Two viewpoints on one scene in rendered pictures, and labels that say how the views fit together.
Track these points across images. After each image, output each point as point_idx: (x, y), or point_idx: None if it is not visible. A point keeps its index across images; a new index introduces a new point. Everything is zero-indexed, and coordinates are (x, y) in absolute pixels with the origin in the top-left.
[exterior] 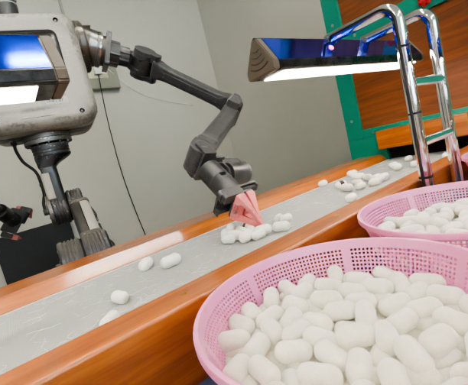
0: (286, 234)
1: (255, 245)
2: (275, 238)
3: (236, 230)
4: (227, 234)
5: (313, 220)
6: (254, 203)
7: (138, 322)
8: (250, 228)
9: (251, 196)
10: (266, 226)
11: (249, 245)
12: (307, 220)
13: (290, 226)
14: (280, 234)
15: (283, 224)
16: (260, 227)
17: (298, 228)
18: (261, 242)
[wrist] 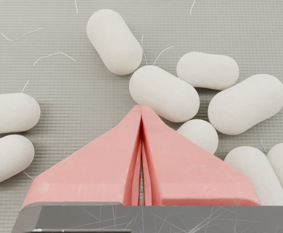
0: (137, 15)
1: (253, 40)
2: (183, 19)
3: (256, 163)
4: None
5: None
6: (122, 137)
7: None
8: (201, 127)
9: (109, 161)
10: (159, 69)
11: (262, 63)
12: None
13: (61, 58)
14: (142, 37)
15: (121, 17)
16: (180, 82)
17: (74, 15)
18: (226, 44)
